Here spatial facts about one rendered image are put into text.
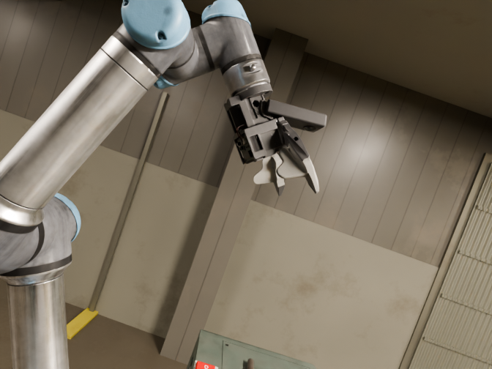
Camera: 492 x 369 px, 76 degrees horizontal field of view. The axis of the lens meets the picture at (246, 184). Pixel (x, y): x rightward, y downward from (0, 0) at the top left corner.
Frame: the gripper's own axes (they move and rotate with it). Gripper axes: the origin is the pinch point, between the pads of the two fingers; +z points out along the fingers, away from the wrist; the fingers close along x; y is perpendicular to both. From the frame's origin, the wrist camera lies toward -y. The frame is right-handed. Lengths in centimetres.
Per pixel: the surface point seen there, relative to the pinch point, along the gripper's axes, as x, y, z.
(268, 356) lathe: -61, 6, 60
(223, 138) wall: -241, -60, -43
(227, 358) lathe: -55, 20, 50
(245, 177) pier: -212, -58, -1
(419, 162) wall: -184, -217, 44
